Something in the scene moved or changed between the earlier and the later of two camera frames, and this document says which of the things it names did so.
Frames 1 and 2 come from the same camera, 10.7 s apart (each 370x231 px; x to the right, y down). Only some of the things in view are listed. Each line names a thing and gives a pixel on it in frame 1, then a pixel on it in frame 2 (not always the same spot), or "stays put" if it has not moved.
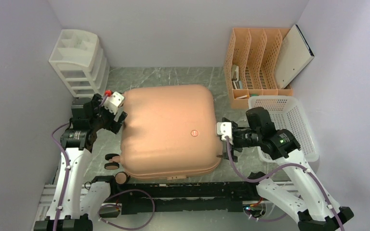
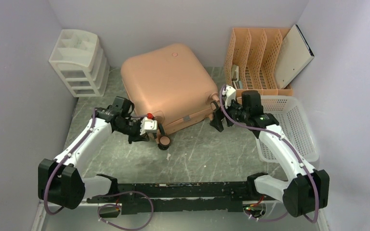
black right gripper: x=234 y=145 → x=218 y=114
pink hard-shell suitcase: x=170 y=131 → x=174 y=83
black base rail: x=190 y=197 stays put
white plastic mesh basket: x=285 y=112 stays put
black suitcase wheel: x=121 y=177 → x=164 y=142
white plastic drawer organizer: x=80 y=62 stays put
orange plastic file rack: x=251 y=64 stays put
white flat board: x=295 y=55 stays put
